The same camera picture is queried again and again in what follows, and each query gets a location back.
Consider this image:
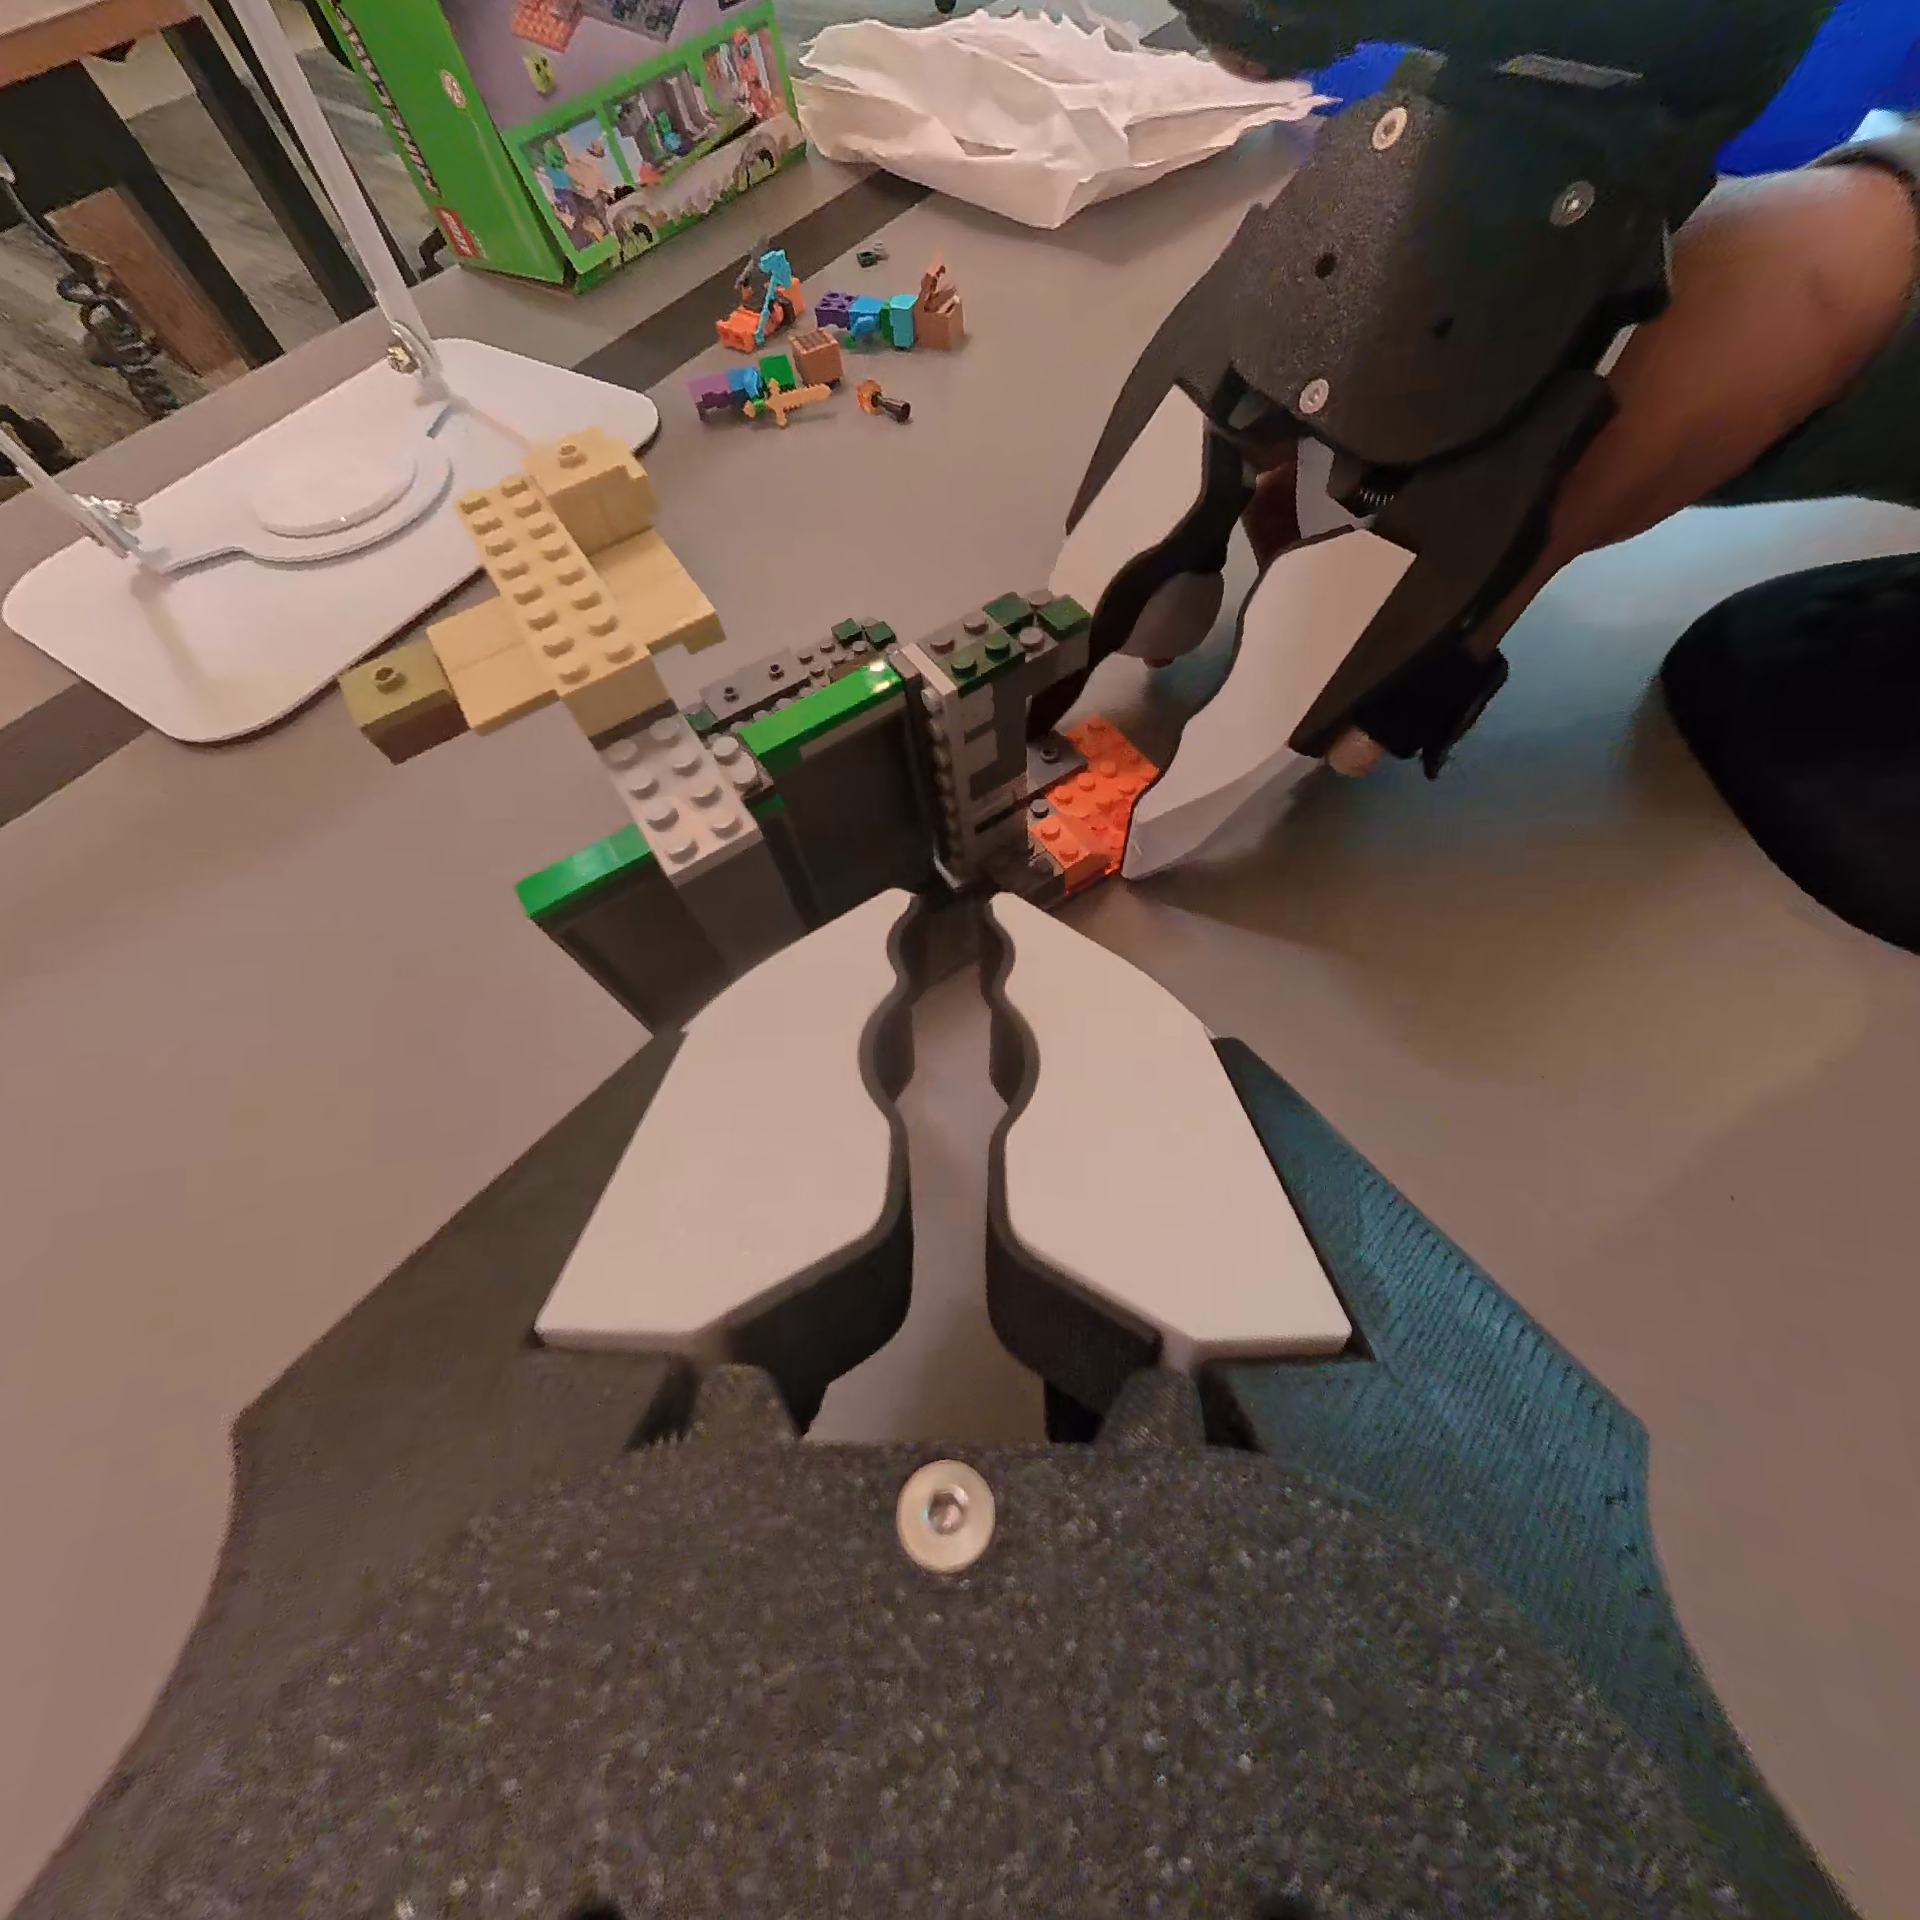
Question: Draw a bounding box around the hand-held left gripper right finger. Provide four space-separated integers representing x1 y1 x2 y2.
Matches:
982 891 1355 1373

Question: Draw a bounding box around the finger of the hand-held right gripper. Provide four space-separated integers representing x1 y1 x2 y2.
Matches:
1046 382 1254 677
1125 528 1423 887

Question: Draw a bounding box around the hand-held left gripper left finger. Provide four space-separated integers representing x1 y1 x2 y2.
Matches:
533 885 920 1355

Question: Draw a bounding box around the brick building model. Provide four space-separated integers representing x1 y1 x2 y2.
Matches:
336 427 1167 1032

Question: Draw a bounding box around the person's right forearm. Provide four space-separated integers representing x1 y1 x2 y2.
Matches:
1756 134 1920 506

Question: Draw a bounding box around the brown top office desk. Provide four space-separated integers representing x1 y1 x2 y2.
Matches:
0 0 288 367

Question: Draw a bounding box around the person's right hand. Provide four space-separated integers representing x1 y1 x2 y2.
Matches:
1499 191 1808 628

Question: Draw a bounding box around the pile of small brick figures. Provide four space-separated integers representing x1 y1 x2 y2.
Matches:
688 240 968 432

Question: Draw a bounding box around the crumpled white paper bag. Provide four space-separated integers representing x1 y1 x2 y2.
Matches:
796 7 1340 230

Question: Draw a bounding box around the blue plastic bin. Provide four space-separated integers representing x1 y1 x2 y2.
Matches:
1717 0 1920 182

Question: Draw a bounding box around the black mesh office chair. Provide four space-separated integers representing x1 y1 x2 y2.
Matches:
1657 551 1920 957

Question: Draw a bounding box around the toy brick set box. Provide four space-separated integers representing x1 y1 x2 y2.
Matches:
311 0 811 298

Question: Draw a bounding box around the white book stand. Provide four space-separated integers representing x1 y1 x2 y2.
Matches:
0 0 663 747

